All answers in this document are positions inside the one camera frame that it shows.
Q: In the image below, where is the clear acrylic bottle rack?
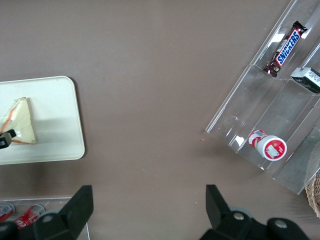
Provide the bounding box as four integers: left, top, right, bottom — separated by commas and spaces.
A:
0, 196, 91, 240

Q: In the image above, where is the Snickers chocolate bar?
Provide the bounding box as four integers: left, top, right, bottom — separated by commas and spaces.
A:
262, 20, 308, 78

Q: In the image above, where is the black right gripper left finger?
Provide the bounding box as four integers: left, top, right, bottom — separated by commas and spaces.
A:
33, 184, 94, 240

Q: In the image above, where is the triangular sandwich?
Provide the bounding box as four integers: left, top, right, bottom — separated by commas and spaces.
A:
0, 96, 38, 145

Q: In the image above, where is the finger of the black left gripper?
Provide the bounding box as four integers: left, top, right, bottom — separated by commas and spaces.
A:
0, 129, 17, 150

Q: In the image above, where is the red white yogurt drink bottle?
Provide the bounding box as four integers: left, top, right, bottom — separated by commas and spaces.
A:
247, 129, 288, 162

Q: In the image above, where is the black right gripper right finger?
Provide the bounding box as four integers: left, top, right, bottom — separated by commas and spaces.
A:
199, 184, 254, 240

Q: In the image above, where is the small light wicker basket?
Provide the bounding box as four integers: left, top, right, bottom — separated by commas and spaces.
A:
305, 172, 320, 219

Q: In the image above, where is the clear acrylic snack stand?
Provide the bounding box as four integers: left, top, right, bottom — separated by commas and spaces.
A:
204, 0, 320, 195

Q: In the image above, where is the black white snack pack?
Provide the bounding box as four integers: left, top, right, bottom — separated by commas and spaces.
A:
290, 66, 320, 95

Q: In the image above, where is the cream plastic tray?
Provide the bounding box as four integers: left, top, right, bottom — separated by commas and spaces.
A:
0, 75, 86, 166

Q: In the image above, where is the red cola bottle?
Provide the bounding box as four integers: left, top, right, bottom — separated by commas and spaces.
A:
14, 204, 46, 230
0, 201, 16, 223

